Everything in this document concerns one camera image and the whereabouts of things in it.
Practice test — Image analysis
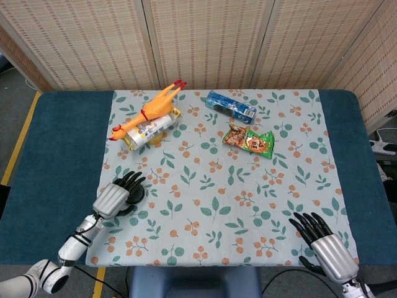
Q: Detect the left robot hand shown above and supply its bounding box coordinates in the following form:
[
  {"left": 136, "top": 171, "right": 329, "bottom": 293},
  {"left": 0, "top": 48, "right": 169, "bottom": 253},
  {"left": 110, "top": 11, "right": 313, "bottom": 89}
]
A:
[{"left": 92, "top": 171, "right": 146, "bottom": 218}]

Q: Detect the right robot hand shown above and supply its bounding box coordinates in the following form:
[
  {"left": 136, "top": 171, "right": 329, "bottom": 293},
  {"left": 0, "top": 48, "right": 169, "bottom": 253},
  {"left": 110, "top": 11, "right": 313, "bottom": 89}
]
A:
[{"left": 288, "top": 212, "right": 360, "bottom": 284}]

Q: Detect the black bowl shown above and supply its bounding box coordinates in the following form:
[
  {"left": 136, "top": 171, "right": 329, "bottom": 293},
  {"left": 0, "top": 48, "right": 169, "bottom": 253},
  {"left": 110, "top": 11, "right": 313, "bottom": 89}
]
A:
[{"left": 125, "top": 181, "right": 146, "bottom": 205}]

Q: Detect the white candy-shaped snack package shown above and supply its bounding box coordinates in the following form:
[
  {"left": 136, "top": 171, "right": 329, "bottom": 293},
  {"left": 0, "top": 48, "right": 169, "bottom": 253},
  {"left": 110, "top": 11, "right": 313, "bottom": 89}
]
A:
[{"left": 122, "top": 107, "right": 182, "bottom": 151}]

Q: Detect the yellow rubber chicken toy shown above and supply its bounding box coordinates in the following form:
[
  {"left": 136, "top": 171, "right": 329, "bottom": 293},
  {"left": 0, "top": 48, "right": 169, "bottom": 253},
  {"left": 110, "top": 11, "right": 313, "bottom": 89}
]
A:
[{"left": 108, "top": 79, "right": 188, "bottom": 142}]

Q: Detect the black box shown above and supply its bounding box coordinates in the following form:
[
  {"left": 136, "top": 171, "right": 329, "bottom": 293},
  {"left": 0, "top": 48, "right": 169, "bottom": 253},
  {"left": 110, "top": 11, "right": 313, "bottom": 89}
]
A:
[{"left": 0, "top": 184, "right": 11, "bottom": 218}]

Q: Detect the floral fruit-print tablecloth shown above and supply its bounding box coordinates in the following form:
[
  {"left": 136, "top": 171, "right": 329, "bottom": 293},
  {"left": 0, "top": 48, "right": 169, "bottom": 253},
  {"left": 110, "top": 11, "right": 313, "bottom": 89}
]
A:
[{"left": 85, "top": 89, "right": 360, "bottom": 268}]

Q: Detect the green snack bag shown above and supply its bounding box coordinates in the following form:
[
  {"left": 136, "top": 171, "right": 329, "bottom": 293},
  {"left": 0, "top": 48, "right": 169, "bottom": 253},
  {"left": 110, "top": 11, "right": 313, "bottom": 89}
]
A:
[{"left": 221, "top": 122, "right": 276, "bottom": 160}]

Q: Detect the blue cookie box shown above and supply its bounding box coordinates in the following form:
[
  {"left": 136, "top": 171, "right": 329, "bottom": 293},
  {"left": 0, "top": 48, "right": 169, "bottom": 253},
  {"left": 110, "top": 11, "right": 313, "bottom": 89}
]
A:
[{"left": 205, "top": 90, "right": 257, "bottom": 125}]

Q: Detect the woven folding screen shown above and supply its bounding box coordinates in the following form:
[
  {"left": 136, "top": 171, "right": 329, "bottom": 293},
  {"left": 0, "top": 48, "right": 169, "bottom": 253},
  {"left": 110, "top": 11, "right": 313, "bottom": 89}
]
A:
[{"left": 0, "top": 0, "right": 397, "bottom": 135}]

